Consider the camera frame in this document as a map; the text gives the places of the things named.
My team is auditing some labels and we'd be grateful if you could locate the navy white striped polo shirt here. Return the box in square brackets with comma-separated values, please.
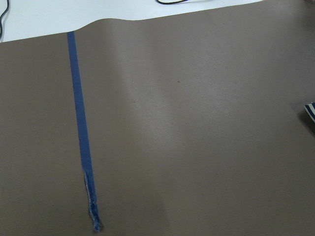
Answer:
[304, 102, 315, 122]

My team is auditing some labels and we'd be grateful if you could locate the black cable on table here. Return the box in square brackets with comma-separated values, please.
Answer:
[0, 0, 10, 37]

